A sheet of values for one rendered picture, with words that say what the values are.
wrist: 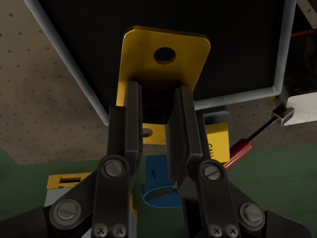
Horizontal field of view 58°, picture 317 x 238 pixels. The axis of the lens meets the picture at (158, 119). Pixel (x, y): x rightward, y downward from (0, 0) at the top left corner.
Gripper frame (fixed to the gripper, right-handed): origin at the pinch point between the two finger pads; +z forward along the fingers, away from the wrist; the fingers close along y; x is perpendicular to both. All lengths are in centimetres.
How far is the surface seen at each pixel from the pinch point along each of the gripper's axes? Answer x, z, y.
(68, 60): -1.5, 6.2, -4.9
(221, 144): -10.8, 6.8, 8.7
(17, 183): -277, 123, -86
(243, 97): -3.4, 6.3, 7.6
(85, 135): -79, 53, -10
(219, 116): -9.0, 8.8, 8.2
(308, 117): -17.4, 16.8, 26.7
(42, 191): -294, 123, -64
